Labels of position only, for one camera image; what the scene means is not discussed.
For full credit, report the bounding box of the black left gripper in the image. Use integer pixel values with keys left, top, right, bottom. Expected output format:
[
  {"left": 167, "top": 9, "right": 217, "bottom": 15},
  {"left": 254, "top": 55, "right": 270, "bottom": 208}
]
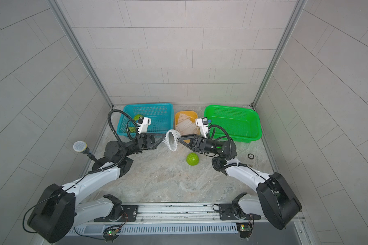
[{"left": 124, "top": 137, "right": 165, "bottom": 159}]

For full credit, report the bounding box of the white foam net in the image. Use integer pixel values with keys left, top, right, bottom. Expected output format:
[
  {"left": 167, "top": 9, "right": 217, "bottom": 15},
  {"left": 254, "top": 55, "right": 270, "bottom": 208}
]
[{"left": 163, "top": 130, "right": 181, "bottom": 152}]

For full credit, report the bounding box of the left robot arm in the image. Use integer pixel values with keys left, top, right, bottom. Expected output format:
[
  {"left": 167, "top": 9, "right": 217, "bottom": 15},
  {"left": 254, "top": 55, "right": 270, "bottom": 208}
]
[{"left": 22, "top": 109, "right": 164, "bottom": 244}]

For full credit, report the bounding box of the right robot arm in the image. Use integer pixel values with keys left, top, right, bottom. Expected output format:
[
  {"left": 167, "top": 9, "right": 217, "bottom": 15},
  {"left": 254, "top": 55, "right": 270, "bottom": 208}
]
[{"left": 176, "top": 127, "right": 302, "bottom": 230}]

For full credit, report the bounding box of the pile of foam nets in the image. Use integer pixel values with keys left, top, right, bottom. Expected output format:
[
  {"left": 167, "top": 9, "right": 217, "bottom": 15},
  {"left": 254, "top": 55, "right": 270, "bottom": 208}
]
[{"left": 175, "top": 113, "right": 199, "bottom": 135}]

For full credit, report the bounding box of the dark green netted custard apple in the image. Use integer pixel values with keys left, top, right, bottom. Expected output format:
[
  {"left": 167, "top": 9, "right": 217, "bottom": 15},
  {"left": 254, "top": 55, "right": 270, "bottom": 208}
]
[{"left": 126, "top": 126, "right": 138, "bottom": 133}]

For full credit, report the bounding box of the green custard apple in basket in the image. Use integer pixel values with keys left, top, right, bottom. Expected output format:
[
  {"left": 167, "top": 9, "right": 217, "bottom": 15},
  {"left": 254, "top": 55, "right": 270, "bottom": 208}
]
[{"left": 134, "top": 114, "right": 143, "bottom": 121}]

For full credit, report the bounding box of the yellow plastic tub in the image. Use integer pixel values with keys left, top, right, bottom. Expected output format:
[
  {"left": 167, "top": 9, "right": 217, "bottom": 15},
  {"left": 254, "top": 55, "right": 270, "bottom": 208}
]
[{"left": 174, "top": 110, "right": 200, "bottom": 145}]

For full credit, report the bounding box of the teal plastic basket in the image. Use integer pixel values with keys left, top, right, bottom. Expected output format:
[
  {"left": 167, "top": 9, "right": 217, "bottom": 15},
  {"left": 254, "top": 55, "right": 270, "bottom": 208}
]
[{"left": 117, "top": 103, "right": 174, "bottom": 137}]

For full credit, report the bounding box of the green plastic basket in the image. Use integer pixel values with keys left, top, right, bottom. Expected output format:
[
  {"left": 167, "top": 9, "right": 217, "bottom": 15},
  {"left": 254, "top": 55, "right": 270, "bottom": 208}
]
[{"left": 204, "top": 105, "right": 262, "bottom": 143}]

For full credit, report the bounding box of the left circuit board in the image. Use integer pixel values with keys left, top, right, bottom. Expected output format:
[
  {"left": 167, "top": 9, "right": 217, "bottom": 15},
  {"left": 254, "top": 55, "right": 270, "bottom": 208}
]
[{"left": 102, "top": 226, "right": 121, "bottom": 243}]

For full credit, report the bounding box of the circuit board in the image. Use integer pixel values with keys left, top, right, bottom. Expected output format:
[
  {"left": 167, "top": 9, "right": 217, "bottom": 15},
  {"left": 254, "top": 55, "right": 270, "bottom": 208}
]
[
  {"left": 102, "top": 226, "right": 121, "bottom": 243},
  {"left": 236, "top": 223, "right": 254, "bottom": 239}
]

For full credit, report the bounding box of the right circuit board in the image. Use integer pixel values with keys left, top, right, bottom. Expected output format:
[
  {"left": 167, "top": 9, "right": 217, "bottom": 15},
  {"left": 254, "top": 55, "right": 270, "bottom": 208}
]
[{"left": 236, "top": 223, "right": 254, "bottom": 239}]

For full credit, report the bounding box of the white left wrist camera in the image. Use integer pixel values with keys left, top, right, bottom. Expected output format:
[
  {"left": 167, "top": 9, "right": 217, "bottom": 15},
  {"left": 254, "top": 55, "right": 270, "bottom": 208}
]
[{"left": 137, "top": 116, "right": 151, "bottom": 134}]

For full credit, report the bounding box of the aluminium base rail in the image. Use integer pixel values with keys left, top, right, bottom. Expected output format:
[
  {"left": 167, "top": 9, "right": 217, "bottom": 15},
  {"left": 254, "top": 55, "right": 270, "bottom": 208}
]
[{"left": 65, "top": 202, "right": 275, "bottom": 239}]

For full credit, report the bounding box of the aluminium corner post left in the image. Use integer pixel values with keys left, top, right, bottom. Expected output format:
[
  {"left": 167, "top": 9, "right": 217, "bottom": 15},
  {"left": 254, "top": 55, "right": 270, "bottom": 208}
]
[{"left": 47, "top": 0, "right": 113, "bottom": 108}]

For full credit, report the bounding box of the aluminium corner post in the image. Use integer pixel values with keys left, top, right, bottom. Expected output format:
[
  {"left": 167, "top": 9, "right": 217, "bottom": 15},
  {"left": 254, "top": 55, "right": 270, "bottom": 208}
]
[
  {"left": 47, "top": 0, "right": 113, "bottom": 108},
  {"left": 251, "top": 0, "right": 307, "bottom": 110}
]

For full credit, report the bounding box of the aluminium corner post right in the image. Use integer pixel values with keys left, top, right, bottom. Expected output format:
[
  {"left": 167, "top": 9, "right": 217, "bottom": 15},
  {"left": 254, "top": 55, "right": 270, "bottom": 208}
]
[{"left": 251, "top": 0, "right": 307, "bottom": 110}]

